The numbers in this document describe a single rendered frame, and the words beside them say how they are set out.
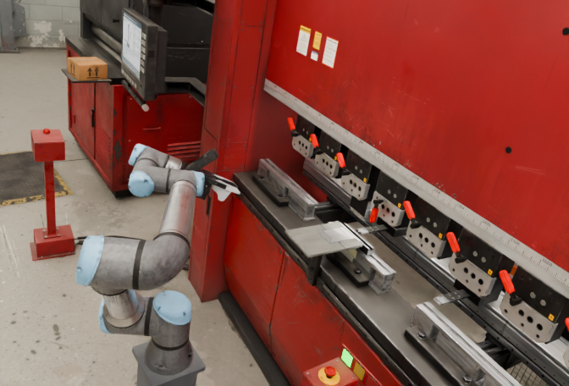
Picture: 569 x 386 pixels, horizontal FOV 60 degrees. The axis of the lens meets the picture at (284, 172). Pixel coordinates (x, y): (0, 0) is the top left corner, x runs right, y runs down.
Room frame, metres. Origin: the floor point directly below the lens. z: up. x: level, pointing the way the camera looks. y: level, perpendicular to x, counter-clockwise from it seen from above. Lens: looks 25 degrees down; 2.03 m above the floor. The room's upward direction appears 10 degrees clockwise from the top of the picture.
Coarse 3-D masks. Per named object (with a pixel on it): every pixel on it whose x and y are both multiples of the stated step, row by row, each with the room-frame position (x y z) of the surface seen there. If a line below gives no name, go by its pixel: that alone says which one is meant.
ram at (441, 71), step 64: (320, 0) 2.17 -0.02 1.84; (384, 0) 1.85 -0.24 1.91; (448, 0) 1.61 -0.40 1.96; (512, 0) 1.43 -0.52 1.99; (320, 64) 2.10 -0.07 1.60; (384, 64) 1.78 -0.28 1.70; (448, 64) 1.55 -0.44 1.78; (512, 64) 1.38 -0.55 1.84; (320, 128) 2.03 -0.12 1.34; (384, 128) 1.72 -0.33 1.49; (448, 128) 1.49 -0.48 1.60; (512, 128) 1.32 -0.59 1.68; (448, 192) 1.43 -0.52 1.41; (512, 192) 1.27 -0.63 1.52; (512, 256) 1.21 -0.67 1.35
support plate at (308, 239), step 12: (300, 228) 1.75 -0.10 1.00; (312, 228) 1.77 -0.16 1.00; (324, 228) 1.78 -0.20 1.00; (336, 228) 1.80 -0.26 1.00; (300, 240) 1.65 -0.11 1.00; (312, 240) 1.67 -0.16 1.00; (324, 240) 1.69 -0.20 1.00; (348, 240) 1.72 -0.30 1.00; (312, 252) 1.59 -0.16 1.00; (324, 252) 1.60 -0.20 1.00
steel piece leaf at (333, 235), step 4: (320, 232) 1.73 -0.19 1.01; (324, 232) 1.75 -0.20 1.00; (328, 232) 1.75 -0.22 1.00; (332, 232) 1.76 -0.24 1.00; (336, 232) 1.76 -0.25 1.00; (340, 232) 1.77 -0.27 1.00; (324, 236) 1.70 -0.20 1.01; (328, 236) 1.69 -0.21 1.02; (332, 236) 1.72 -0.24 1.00; (336, 236) 1.73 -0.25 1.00; (340, 236) 1.74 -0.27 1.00; (344, 236) 1.74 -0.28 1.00; (348, 236) 1.75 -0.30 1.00; (328, 240) 1.68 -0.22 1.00; (332, 240) 1.69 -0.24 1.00; (336, 240) 1.70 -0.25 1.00; (340, 240) 1.70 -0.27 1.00
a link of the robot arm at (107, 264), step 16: (96, 240) 0.93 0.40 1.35; (112, 240) 0.94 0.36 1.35; (128, 240) 0.96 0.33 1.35; (144, 240) 0.97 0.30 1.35; (80, 256) 0.89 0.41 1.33; (96, 256) 0.90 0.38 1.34; (112, 256) 0.90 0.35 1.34; (128, 256) 0.91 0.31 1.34; (80, 272) 0.88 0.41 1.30; (96, 272) 0.88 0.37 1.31; (112, 272) 0.89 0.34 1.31; (128, 272) 0.89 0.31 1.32; (96, 288) 0.91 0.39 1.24; (112, 288) 0.90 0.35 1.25; (128, 288) 0.90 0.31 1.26; (112, 304) 1.00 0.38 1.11; (128, 304) 1.03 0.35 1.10; (144, 304) 1.14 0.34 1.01; (112, 320) 1.08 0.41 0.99; (128, 320) 1.09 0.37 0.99; (144, 320) 1.12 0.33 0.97
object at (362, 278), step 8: (328, 256) 1.76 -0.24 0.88; (336, 256) 1.73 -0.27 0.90; (344, 256) 1.74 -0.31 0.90; (336, 264) 1.71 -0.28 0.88; (344, 264) 1.69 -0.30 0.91; (352, 264) 1.70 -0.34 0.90; (344, 272) 1.67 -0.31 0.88; (352, 272) 1.65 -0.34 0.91; (352, 280) 1.62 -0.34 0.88; (360, 280) 1.60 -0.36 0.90; (368, 280) 1.61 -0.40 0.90
